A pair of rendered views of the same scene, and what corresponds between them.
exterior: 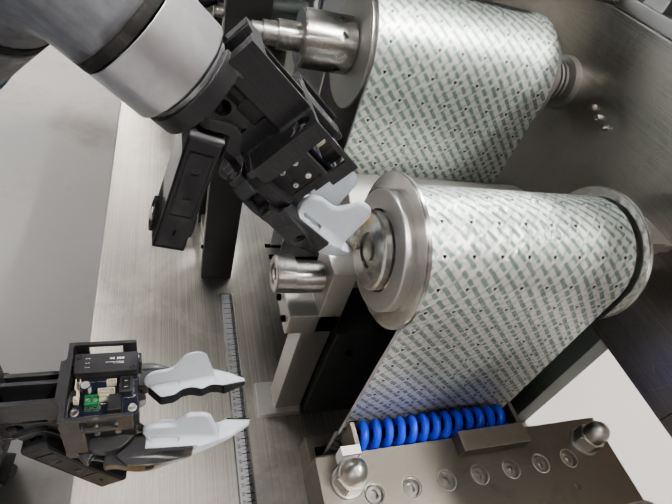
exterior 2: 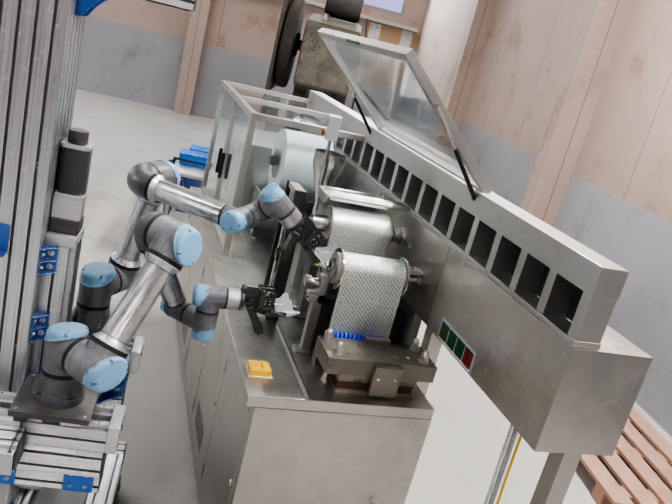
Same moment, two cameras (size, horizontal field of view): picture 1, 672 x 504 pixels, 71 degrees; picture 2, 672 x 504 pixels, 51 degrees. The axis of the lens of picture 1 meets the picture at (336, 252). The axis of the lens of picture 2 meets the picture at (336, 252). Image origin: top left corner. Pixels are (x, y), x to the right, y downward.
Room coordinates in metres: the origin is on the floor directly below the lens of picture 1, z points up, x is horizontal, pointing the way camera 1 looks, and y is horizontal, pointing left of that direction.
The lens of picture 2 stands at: (-2.00, -0.35, 2.02)
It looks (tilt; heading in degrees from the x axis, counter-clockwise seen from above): 17 degrees down; 8
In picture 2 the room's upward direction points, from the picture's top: 14 degrees clockwise
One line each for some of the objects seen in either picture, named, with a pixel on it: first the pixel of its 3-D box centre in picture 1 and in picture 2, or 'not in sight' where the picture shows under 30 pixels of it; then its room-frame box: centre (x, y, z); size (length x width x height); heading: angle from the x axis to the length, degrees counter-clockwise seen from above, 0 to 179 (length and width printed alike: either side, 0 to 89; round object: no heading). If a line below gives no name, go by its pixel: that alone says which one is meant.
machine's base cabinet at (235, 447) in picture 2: not in sight; (259, 349); (1.20, 0.35, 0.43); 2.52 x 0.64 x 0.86; 28
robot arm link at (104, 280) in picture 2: not in sight; (97, 283); (0.19, 0.76, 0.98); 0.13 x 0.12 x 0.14; 172
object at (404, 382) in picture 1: (451, 386); (362, 321); (0.35, -0.18, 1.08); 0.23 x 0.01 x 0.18; 118
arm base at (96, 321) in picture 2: not in sight; (91, 313); (0.18, 0.76, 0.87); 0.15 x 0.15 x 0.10
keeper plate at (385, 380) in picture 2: not in sight; (385, 381); (0.18, -0.32, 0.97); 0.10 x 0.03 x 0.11; 118
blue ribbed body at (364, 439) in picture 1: (435, 426); (358, 338); (0.32, -0.19, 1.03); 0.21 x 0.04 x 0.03; 118
